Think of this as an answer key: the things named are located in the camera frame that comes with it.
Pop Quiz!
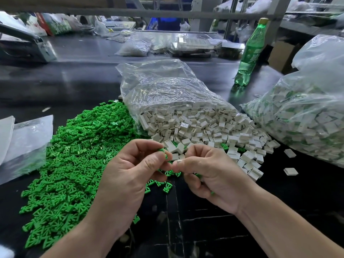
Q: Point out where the green plastic bottle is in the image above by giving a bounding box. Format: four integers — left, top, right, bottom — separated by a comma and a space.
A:
234, 18, 269, 87

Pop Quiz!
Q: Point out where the pile of white plastic housings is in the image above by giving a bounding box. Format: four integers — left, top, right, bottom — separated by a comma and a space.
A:
138, 105, 281, 183

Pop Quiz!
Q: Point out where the weighing scale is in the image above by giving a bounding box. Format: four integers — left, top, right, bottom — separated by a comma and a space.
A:
171, 35, 215, 57

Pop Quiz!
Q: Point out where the large bag of assembled parts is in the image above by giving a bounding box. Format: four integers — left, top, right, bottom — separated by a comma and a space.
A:
240, 35, 344, 168

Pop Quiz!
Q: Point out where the colourful printed bag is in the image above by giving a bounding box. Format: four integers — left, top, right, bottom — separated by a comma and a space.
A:
36, 13, 73, 36

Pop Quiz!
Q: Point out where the black tray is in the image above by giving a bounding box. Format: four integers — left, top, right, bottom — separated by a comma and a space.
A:
218, 41, 245, 59

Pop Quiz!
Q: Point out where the clear plastic bag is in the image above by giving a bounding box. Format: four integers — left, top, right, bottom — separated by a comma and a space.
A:
116, 59, 240, 137

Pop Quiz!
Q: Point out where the blue container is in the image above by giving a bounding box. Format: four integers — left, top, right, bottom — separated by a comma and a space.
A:
147, 17, 188, 31

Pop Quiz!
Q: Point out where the cardboard box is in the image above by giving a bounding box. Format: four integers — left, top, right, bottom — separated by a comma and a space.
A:
268, 41, 299, 74

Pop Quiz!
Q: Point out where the person's right hand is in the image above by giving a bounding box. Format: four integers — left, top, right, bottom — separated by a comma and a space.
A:
172, 144, 261, 216

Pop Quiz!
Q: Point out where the empty flat plastic bag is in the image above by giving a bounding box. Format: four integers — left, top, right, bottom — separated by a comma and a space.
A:
0, 115, 54, 185

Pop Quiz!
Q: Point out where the grey machine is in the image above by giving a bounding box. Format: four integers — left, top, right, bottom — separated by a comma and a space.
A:
0, 23, 57, 63

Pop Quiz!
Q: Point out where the pile of green plastic pieces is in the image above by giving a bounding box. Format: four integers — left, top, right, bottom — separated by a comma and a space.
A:
19, 101, 183, 250

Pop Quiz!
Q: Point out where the white sheet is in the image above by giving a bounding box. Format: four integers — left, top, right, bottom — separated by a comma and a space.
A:
0, 116, 15, 165

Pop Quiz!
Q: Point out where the small clear bag of parts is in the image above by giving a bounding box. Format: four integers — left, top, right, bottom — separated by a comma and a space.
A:
116, 37, 152, 57

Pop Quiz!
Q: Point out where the person's right forearm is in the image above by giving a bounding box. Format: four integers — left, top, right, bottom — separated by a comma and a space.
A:
235, 185, 344, 258

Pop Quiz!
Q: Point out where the person's left forearm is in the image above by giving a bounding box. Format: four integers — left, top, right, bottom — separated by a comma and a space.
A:
40, 211, 129, 258

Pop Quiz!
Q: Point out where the person's left hand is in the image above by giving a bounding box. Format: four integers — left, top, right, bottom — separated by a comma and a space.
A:
91, 139, 174, 237

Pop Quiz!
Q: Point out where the grey metal frame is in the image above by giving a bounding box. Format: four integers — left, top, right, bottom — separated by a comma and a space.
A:
0, 0, 293, 46

